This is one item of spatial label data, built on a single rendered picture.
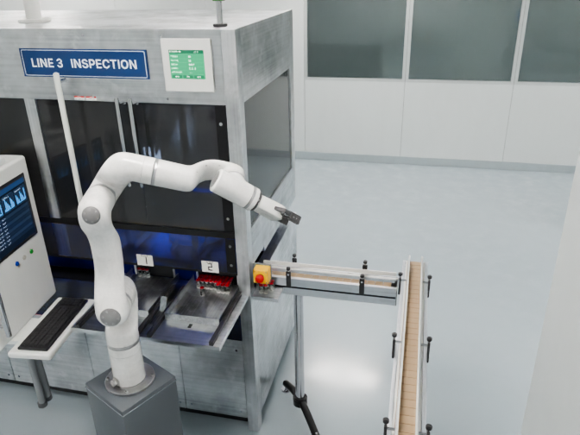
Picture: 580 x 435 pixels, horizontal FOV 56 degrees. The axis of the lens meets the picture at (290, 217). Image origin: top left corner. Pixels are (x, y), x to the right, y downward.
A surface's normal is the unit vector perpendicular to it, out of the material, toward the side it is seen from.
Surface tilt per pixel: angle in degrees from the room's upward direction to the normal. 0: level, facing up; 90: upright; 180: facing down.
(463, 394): 0
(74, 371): 90
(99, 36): 90
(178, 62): 90
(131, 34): 90
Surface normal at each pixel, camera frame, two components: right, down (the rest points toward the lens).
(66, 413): -0.02, -0.91
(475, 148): -0.22, 0.41
